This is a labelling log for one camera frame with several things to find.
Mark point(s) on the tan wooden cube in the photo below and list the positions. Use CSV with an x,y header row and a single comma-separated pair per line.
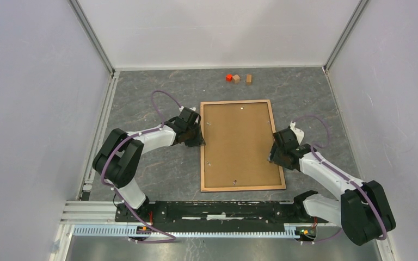
x,y
236,79

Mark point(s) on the brown cardboard backing board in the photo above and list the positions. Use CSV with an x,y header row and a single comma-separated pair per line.
x,y
239,144

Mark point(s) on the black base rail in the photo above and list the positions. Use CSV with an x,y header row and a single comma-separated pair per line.
x,y
223,216

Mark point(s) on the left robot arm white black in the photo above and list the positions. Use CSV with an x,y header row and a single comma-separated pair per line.
x,y
119,156

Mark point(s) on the tan wooden block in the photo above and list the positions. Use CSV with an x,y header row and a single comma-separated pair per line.
x,y
249,79

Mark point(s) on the white cable duct strip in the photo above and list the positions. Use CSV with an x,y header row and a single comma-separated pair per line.
x,y
133,231

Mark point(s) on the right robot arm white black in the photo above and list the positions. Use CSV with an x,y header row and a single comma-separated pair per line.
x,y
361,209

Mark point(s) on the wooden picture frame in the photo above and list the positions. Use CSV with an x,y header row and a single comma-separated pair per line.
x,y
201,151

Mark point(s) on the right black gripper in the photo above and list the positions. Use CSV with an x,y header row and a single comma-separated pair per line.
x,y
273,156

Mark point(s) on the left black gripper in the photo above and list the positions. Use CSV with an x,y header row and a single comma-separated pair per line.
x,y
198,141

